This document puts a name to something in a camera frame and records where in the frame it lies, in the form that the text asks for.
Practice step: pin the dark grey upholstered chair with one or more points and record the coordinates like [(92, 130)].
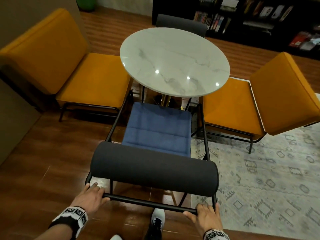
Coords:
[(180, 24)]

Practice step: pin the person's left hand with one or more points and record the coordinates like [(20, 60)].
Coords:
[(88, 198)]

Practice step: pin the person's left forearm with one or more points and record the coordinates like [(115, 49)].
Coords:
[(58, 233)]

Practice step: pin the black white marker wristband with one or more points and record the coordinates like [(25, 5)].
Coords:
[(215, 234), (72, 216)]

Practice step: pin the grey patterned rug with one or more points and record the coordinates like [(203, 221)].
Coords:
[(270, 184)]

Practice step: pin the person's right hand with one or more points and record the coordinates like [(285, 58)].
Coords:
[(207, 219)]

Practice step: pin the person's right thumb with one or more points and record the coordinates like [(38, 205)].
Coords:
[(190, 215)]

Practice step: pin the black bookshelf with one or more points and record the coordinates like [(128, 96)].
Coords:
[(277, 39)]

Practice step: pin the blue chair with grey bolster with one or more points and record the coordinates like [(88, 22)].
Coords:
[(155, 169)]

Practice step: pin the white black shoe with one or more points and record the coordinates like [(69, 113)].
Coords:
[(156, 224), (116, 237)]

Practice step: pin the row of displayed book covers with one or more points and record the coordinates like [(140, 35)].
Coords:
[(268, 9)]

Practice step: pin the pile of red grey magazines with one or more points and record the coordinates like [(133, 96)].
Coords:
[(306, 41)]

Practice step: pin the flat stack of grey books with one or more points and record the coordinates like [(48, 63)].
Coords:
[(257, 24)]

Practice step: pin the green bin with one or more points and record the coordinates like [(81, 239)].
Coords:
[(85, 2)]

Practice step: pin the round white marble table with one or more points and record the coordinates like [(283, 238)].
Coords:
[(172, 59)]

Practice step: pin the row of upright books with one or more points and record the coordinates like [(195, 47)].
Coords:
[(212, 21)]

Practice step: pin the orange upholstered chair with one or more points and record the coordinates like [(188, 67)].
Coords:
[(92, 79), (282, 94)]

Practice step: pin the person's left thumb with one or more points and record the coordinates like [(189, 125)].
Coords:
[(105, 198)]

